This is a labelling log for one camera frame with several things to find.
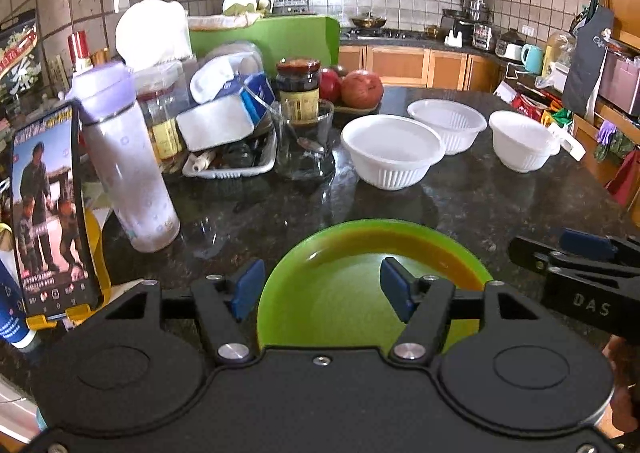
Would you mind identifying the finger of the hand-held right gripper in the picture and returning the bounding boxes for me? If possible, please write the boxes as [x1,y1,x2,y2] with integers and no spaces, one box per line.
[509,235,640,280]
[559,228,640,259]

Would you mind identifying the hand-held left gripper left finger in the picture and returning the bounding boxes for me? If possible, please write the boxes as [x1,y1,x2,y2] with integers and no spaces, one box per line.
[102,259,266,368]

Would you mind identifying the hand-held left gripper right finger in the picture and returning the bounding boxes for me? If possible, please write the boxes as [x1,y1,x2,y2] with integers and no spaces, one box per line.
[380,258,543,366]

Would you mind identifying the green plate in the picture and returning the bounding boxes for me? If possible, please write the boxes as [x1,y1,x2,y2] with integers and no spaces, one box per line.
[256,219,495,349]

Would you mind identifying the white ribbed plastic bowl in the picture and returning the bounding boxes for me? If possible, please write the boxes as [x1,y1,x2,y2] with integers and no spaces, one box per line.
[407,99,487,156]
[341,114,446,191]
[489,110,562,173]

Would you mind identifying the person's right hand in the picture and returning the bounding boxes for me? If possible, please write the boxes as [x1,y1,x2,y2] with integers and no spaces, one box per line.
[602,335,640,434]

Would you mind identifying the red cloth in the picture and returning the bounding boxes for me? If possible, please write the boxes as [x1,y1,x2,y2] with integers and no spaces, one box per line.
[605,148,640,209]

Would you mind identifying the wooden lower cabinet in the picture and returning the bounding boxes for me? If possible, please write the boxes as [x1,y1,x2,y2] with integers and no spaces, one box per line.
[572,103,640,214]

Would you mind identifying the purple gloves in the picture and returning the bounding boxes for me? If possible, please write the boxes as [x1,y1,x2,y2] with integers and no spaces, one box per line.
[595,120,618,149]

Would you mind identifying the white plastic tray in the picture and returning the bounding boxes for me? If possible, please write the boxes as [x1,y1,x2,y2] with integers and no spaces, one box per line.
[182,128,278,179]

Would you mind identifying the glass cup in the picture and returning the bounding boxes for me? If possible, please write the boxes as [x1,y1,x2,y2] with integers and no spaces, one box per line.
[272,100,336,181]

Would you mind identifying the red gift bag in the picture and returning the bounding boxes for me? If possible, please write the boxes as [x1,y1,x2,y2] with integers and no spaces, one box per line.
[510,93,548,121]

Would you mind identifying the yellow phone stand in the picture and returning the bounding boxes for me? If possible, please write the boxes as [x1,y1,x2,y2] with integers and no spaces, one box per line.
[25,206,113,331]

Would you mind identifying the white bottle with purple lid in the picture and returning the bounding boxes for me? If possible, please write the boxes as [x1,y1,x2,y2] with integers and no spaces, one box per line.
[66,62,181,253]

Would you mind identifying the metal spoon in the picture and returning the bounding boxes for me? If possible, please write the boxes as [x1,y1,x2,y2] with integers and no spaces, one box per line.
[239,83,326,155]

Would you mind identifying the pink appliance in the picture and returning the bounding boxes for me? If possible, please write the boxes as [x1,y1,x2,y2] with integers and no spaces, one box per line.
[597,48,640,116]

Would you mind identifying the white tissue pack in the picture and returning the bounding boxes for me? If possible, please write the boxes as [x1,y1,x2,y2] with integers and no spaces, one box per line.
[176,96,256,152]

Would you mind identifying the black apron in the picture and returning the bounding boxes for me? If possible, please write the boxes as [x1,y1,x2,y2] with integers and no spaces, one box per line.
[562,0,616,116]

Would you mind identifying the clear glass jar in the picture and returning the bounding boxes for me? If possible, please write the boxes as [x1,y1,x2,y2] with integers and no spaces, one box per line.
[132,60,186,164]

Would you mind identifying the teal mug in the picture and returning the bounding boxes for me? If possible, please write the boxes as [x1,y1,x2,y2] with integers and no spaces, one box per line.
[520,44,544,75]

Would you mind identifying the blue and white carton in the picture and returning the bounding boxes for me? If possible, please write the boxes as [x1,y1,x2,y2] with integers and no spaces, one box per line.
[215,73,277,126]

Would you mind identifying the dark sauce jar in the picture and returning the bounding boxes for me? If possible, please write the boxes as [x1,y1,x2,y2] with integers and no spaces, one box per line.
[276,58,321,125]

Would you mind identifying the striped red apple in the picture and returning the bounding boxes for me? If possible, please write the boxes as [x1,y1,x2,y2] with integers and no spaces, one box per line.
[341,70,384,109]

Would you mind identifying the smartphone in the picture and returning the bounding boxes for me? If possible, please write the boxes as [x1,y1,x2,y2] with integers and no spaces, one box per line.
[11,103,103,319]

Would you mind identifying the dark red apple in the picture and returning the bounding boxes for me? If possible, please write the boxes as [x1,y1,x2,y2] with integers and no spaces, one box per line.
[319,69,343,104]

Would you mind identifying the clear food container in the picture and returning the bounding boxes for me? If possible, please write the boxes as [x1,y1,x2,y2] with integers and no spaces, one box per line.
[472,22,496,51]

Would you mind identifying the wooden base cabinets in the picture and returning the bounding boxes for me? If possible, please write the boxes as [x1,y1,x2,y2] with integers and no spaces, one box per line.
[339,44,506,93]

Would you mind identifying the black coffee machine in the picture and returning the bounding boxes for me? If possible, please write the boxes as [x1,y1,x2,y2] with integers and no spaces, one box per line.
[452,16,476,46]

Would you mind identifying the blue tube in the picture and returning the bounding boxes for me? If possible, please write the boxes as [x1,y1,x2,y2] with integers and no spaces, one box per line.
[0,258,42,351]

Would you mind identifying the clear round lid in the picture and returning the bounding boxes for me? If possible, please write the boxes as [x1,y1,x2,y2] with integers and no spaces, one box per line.
[200,40,266,79]

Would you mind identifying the green cutting board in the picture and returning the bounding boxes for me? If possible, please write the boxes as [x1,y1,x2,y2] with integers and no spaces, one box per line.
[189,16,341,79]

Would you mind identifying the gas stove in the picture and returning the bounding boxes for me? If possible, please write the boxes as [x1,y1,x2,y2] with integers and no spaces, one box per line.
[345,28,426,41]

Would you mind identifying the wok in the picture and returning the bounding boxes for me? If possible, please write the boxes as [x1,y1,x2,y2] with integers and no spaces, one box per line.
[350,12,388,30]

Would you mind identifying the beige cloth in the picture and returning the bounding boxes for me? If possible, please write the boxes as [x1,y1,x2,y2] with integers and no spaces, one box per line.
[187,13,261,31]

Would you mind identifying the white plastic bag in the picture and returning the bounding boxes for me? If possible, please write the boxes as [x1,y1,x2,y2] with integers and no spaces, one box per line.
[115,0,193,71]

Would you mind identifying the red cap bottle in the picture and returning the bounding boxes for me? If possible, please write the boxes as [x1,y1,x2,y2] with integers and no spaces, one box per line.
[67,30,93,74]

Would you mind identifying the black snack bag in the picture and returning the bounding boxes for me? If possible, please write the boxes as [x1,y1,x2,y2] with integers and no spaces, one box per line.
[0,10,43,109]

